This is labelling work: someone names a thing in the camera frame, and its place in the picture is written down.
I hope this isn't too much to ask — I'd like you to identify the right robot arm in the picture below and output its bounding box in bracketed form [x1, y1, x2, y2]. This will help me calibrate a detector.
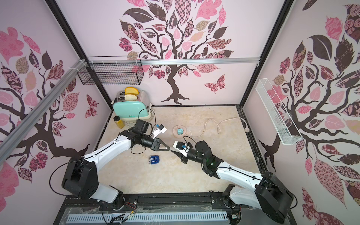
[172, 141, 297, 224]

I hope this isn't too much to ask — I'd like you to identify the teal USB charger adapter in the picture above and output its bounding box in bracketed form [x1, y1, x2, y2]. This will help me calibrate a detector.
[177, 128, 184, 135]

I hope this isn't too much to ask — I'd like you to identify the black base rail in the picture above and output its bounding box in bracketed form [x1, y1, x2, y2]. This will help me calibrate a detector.
[53, 191, 297, 225]

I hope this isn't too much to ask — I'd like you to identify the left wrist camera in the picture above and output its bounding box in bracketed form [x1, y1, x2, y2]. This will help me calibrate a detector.
[152, 124, 167, 138]

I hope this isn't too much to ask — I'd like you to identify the left aluminium frame bar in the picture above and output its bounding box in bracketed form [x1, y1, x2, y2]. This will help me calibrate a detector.
[1, 59, 85, 163]

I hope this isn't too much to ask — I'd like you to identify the mint green toaster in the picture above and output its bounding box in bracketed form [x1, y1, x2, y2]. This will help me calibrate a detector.
[112, 90, 152, 121]

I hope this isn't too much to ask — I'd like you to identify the white slotted cable duct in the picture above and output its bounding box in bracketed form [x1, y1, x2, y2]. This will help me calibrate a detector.
[65, 211, 228, 224]

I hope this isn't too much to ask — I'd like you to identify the black wire basket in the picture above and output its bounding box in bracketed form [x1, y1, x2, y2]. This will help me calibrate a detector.
[77, 54, 145, 85]

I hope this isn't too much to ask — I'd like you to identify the yellow bottle black cap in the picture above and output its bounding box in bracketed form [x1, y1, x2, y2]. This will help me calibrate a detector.
[113, 116, 125, 129]

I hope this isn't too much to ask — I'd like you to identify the blue electric shaver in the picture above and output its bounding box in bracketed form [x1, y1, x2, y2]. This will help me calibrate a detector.
[148, 155, 160, 165]

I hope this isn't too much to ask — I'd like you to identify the yellow toast slice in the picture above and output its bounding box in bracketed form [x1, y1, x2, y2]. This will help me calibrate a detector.
[125, 87, 139, 95]

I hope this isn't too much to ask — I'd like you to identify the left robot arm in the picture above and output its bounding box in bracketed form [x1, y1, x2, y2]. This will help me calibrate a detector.
[61, 119, 170, 210]

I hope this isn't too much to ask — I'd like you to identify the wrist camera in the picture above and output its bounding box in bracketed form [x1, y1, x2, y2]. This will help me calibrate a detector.
[173, 141, 192, 157]
[152, 124, 167, 138]

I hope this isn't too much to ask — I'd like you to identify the white wire shelf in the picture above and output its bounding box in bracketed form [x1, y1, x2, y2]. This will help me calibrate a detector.
[256, 78, 303, 145]

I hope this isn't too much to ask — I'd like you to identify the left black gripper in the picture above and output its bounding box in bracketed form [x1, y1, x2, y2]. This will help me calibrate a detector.
[139, 134, 170, 152]

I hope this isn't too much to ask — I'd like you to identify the toaster white cord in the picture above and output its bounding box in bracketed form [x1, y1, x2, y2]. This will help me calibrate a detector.
[124, 108, 155, 128]

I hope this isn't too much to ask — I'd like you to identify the back aluminium frame bar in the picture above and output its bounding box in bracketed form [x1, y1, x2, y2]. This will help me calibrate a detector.
[89, 58, 260, 65]

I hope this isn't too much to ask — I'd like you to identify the aluminium frame bar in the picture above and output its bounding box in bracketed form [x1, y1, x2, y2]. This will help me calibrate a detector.
[89, 58, 260, 65]
[1, 59, 85, 163]

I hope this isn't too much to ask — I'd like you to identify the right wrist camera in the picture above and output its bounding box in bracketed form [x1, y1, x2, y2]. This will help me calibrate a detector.
[173, 141, 192, 157]

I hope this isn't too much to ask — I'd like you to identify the power strip white cord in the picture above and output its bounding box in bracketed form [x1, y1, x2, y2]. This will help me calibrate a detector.
[184, 116, 250, 138]

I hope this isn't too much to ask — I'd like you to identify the pink round power strip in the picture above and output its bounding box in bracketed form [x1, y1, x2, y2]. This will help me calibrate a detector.
[172, 125, 186, 138]

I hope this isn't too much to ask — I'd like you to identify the pale toast slice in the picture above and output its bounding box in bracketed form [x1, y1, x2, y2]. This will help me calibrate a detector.
[124, 94, 138, 101]

